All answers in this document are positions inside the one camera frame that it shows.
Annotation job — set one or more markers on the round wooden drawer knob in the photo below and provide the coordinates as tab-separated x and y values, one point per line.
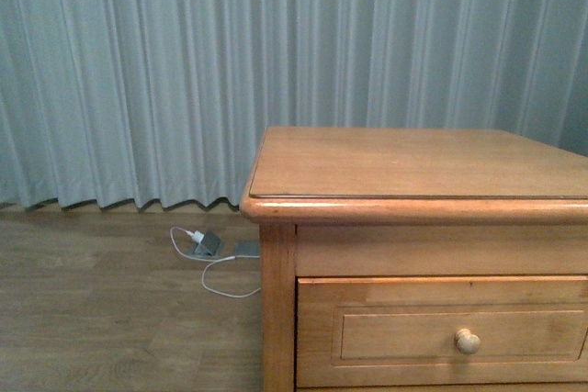
466	342

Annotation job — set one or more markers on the grey phone on floor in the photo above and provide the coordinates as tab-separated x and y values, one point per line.
247	249

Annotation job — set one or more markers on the wooden drawer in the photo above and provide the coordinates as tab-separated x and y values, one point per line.
399	331
515	387

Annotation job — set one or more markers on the wooden top drawer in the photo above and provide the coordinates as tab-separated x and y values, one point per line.
399	331

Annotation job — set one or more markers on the wooden nightstand cabinet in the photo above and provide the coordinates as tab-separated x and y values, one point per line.
381	203

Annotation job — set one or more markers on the wooden lower drawer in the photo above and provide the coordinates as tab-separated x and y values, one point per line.
515	387

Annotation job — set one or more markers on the white wall plug adapter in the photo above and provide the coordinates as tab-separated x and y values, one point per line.
196	236

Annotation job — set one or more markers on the grey-green pleated curtain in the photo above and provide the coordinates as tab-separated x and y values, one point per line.
143	100

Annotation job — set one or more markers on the metal floor socket box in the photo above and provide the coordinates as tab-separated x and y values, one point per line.
210	247

